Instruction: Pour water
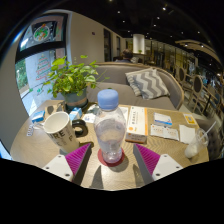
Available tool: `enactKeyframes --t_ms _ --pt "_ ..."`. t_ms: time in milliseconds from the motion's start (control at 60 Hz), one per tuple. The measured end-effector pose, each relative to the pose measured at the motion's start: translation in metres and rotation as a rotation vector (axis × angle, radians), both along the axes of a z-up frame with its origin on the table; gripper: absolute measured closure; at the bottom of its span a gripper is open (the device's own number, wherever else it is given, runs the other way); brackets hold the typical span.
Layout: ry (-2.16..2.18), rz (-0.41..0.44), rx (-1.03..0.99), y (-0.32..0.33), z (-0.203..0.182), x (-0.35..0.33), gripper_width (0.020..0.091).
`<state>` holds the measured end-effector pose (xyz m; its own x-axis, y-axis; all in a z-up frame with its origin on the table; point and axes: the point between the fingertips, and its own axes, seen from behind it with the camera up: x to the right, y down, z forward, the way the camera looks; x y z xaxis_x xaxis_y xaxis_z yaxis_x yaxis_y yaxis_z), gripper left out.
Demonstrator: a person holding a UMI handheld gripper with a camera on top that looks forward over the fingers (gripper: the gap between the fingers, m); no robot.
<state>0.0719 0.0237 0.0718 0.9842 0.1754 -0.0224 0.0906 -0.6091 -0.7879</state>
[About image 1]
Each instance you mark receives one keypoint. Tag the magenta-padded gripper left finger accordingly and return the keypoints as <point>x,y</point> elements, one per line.
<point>78,158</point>

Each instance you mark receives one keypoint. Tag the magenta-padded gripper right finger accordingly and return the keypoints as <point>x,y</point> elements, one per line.
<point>147,158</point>

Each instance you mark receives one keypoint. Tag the clear bottle with blue cap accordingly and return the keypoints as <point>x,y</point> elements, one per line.
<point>110,133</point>

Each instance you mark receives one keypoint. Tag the flat round red coaster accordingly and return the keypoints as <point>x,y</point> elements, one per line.
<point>101,160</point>

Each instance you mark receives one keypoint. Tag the white printed leaflet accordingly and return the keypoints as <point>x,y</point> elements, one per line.
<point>165,132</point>

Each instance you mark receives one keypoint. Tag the white and orange box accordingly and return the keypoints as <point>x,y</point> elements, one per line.
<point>137,123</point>

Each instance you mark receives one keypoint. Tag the white and blue packet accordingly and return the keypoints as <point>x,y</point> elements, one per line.
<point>162,119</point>

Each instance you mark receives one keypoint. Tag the small blue box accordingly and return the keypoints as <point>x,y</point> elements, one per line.
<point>75,114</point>

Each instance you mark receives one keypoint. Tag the white paper napkin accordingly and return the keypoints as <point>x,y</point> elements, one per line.
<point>186,134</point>

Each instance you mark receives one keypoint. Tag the clear plastic cup with straw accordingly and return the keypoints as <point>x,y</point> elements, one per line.
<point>194,146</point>

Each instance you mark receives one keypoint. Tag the silver blister pack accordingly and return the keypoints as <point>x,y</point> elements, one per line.
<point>30,130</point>

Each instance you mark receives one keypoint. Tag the blue tissue pack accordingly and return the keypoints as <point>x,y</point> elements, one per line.
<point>38,116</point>

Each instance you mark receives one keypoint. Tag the yellow card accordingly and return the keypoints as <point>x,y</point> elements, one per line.
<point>190,119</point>

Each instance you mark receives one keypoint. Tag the grey zigzag striped pillow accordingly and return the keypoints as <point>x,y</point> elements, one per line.
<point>150,83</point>

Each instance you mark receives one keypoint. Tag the green potted plant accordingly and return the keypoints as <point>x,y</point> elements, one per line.
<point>71,78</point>

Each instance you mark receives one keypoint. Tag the group of wooden dining chairs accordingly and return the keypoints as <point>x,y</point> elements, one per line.
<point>196,85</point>

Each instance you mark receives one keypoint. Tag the grey curved sofa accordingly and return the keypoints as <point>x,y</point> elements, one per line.
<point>113,76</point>

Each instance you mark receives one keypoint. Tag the person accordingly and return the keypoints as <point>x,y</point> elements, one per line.
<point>126,56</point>

